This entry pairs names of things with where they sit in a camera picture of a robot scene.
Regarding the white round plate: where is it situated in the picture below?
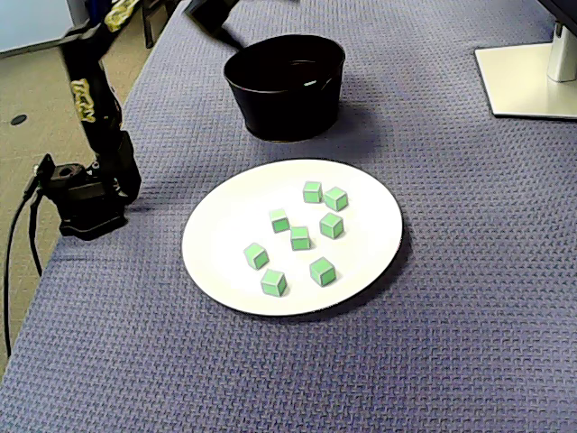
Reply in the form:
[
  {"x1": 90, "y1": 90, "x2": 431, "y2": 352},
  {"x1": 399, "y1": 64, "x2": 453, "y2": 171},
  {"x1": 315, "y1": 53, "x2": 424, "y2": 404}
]
[{"x1": 180, "y1": 158, "x2": 405, "y2": 317}]

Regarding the white monitor stand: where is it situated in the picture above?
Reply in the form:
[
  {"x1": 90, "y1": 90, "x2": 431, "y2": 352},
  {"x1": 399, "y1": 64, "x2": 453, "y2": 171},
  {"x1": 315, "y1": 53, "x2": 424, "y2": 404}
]
[{"x1": 473, "y1": 20, "x2": 577, "y2": 121}]

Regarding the blue waffle cloth mat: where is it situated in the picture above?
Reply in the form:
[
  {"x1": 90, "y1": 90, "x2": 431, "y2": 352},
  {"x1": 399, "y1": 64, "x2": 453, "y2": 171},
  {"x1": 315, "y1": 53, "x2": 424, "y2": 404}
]
[{"x1": 0, "y1": 0, "x2": 577, "y2": 433}]

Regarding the black cable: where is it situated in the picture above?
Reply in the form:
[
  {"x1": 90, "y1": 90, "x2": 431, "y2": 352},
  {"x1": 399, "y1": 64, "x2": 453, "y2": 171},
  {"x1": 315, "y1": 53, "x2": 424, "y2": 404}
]
[
  {"x1": 2, "y1": 193, "x2": 35, "y2": 358},
  {"x1": 27, "y1": 193, "x2": 45, "y2": 277}
]

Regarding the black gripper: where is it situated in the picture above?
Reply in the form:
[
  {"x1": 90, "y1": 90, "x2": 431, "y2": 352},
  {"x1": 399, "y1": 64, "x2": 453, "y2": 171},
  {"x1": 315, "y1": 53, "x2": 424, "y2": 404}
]
[{"x1": 182, "y1": 0, "x2": 248, "y2": 50}]

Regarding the green foam cube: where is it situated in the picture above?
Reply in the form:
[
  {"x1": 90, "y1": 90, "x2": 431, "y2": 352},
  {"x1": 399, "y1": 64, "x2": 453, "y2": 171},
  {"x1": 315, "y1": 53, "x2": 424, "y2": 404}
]
[
  {"x1": 308, "y1": 256, "x2": 337, "y2": 288},
  {"x1": 318, "y1": 212, "x2": 345, "y2": 240},
  {"x1": 260, "y1": 268, "x2": 289, "y2": 299},
  {"x1": 289, "y1": 226, "x2": 312, "y2": 252},
  {"x1": 323, "y1": 186, "x2": 350, "y2": 213},
  {"x1": 269, "y1": 207, "x2": 291, "y2": 235},
  {"x1": 302, "y1": 180, "x2": 325, "y2": 205},
  {"x1": 243, "y1": 242, "x2": 270, "y2": 272}
]

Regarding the black bucket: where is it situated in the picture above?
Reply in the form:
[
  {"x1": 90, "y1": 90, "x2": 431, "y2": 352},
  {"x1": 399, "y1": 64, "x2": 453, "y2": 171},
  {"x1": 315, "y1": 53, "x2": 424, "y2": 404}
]
[{"x1": 223, "y1": 34, "x2": 347, "y2": 143}]

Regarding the black monitor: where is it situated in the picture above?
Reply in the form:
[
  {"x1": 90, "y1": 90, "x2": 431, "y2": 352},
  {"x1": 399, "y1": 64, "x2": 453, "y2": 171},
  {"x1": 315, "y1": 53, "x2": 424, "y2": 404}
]
[{"x1": 536, "y1": 0, "x2": 577, "y2": 23}]

